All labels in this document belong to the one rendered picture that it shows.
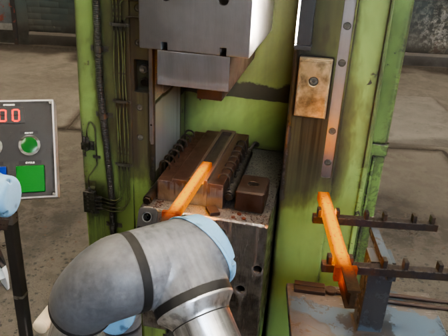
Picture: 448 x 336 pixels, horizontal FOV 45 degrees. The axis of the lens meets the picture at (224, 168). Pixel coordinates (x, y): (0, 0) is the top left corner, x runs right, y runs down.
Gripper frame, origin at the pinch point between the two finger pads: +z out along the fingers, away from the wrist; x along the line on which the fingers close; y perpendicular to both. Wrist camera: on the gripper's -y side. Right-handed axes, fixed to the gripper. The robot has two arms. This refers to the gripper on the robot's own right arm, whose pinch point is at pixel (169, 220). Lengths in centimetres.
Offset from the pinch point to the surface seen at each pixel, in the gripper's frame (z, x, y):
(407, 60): 650, 126, 86
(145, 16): 27, -15, -44
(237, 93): 75, 1, -11
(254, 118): 76, 8, -3
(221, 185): 27.7, 6.8, 2.4
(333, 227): 5.4, 39.2, -1.2
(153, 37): 27.0, -12.9, -38.4
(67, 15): 567, -326, 46
